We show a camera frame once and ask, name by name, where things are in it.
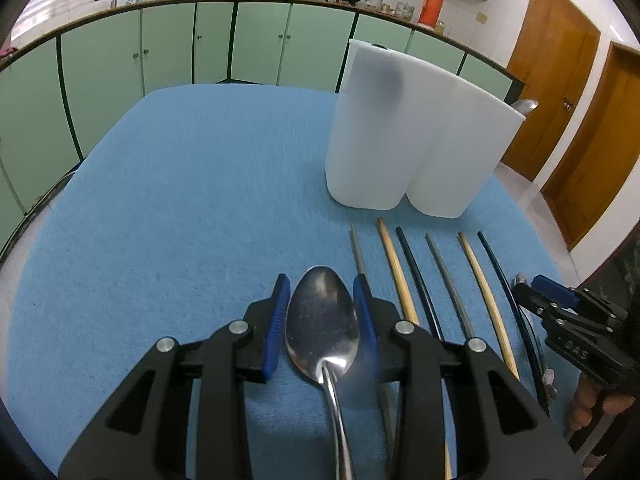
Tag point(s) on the glass jar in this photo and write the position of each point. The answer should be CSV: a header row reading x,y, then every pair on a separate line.
x,y
374,0
405,9

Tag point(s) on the person's right hand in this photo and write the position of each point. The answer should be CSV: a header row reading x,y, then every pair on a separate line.
x,y
582,405

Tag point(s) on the green base cabinets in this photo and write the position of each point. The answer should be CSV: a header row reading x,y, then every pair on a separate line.
x,y
100,60

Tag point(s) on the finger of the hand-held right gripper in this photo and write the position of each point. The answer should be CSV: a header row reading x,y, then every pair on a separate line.
x,y
552,292
532,300

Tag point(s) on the white plastic utensil holder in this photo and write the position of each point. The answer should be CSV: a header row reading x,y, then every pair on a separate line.
x,y
400,135

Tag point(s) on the metal spoon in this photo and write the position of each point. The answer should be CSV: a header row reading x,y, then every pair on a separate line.
x,y
322,320

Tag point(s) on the black chopstick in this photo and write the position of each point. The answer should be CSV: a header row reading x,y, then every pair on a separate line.
x,y
415,275
500,275

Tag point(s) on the orange thermos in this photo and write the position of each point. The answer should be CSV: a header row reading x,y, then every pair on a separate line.
x,y
431,7

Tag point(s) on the blue table mat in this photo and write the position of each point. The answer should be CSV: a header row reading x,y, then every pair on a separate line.
x,y
200,185

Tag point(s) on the pink cloth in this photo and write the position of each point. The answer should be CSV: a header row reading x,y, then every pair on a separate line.
x,y
7,51

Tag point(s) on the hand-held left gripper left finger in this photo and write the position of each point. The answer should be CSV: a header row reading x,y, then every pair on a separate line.
x,y
277,330

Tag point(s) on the wooden chopstick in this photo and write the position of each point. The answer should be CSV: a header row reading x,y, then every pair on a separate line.
x,y
395,270
485,290

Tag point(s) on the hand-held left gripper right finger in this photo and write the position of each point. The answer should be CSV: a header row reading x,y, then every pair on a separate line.
x,y
364,320

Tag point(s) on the wooden door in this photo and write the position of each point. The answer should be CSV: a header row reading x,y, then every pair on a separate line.
x,y
550,60
600,160

